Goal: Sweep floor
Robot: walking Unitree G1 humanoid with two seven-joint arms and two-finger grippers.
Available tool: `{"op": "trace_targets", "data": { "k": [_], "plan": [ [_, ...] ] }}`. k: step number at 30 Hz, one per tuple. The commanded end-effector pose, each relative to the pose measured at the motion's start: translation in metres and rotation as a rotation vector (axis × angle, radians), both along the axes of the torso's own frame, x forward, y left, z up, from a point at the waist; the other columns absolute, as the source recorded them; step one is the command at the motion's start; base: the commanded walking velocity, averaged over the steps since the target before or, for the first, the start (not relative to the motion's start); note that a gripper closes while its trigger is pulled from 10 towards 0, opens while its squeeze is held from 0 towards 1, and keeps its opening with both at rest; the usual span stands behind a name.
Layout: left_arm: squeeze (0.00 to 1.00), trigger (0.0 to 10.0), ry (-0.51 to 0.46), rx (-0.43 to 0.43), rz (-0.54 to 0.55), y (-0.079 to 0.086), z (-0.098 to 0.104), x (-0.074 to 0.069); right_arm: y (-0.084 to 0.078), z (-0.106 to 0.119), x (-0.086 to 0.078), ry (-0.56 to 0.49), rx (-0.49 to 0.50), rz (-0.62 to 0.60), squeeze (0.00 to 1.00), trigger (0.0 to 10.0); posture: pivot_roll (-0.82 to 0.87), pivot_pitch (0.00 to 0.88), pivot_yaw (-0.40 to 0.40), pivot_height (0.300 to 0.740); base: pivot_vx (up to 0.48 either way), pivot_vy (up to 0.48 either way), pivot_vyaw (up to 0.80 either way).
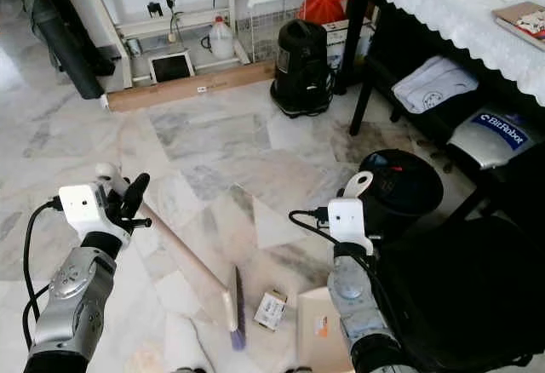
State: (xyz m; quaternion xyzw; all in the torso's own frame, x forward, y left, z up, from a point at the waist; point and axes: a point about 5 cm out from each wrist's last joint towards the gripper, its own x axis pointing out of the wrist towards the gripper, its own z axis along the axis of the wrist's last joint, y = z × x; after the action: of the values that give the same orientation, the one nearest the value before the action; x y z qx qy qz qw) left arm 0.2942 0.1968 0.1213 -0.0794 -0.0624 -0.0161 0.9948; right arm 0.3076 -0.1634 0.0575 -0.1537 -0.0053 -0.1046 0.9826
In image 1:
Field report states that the white printed carton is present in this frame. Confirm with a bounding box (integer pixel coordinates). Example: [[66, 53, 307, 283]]
[[324, 20, 376, 72]]

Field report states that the black table leg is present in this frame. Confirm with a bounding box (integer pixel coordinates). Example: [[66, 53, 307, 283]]
[[335, 0, 371, 95]]

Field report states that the silver BitRobot case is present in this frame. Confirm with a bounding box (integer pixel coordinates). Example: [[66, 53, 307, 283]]
[[447, 107, 533, 171]]

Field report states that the black canister vacuum cleaner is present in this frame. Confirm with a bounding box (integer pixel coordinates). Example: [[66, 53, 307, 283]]
[[269, 18, 337, 118]]

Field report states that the long brown cardboard box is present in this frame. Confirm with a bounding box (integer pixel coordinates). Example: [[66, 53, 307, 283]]
[[106, 60, 278, 114]]

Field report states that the long black cylinder bag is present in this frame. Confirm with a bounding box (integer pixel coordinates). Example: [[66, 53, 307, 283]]
[[27, 0, 116, 101]]

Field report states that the red plastic bag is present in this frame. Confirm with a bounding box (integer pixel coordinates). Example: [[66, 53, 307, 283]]
[[298, 0, 352, 26]]

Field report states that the large black bag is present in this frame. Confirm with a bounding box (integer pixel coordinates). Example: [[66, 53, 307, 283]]
[[379, 211, 545, 373]]

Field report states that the white framed tablet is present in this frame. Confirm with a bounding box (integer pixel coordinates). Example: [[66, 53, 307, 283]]
[[149, 49, 197, 85]]

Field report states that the black round bin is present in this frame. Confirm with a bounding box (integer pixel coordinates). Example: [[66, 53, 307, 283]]
[[342, 149, 445, 238]]

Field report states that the beige long-handled broom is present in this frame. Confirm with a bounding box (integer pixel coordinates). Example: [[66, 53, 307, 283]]
[[94, 163, 248, 353]]

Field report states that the white shelf unit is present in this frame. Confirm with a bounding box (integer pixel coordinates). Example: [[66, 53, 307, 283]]
[[68, 0, 252, 91]]

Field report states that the white plastic jug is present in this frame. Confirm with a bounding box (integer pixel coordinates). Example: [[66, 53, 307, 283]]
[[208, 15, 236, 60]]

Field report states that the small printed paper carton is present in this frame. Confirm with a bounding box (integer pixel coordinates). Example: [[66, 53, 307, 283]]
[[254, 288, 289, 333]]

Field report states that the white wire basket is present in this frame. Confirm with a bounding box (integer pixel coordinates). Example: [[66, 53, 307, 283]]
[[234, 0, 299, 63]]

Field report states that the white lace tablecloth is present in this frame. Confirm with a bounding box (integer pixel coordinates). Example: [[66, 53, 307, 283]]
[[339, 0, 545, 108]]

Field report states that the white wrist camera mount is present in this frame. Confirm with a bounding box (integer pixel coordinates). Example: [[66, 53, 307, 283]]
[[326, 197, 376, 256], [58, 183, 129, 250]]

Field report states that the brown covered book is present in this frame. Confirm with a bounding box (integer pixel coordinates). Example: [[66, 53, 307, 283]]
[[492, 0, 545, 52]]

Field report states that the folded white shirt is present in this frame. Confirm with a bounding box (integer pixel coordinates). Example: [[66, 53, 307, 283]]
[[392, 55, 480, 115]]

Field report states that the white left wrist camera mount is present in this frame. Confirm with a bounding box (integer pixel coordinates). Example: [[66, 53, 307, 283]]
[[58, 183, 129, 250]]

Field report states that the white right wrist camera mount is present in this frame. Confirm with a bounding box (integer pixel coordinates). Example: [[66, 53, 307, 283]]
[[326, 197, 376, 256]]

